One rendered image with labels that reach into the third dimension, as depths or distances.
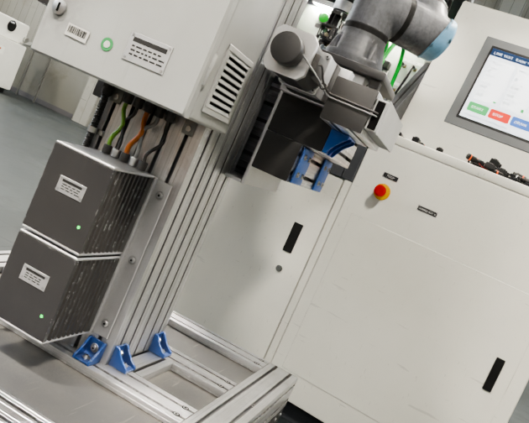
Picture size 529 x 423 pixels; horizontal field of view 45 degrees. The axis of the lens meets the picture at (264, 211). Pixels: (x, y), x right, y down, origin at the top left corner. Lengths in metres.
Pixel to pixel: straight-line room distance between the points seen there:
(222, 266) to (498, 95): 1.09
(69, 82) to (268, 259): 9.49
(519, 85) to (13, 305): 1.73
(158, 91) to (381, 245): 1.08
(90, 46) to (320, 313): 1.19
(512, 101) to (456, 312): 0.76
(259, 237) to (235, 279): 0.17
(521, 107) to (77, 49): 1.54
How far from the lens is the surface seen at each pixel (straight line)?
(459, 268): 1.97
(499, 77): 2.35
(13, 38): 10.61
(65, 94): 11.40
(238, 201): 2.16
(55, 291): 1.24
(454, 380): 2.00
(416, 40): 1.66
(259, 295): 2.13
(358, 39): 1.59
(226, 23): 1.11
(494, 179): 1.99
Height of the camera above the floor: 0.76
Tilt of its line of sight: 5 degrees down
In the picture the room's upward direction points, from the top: 24 degrees clockwise
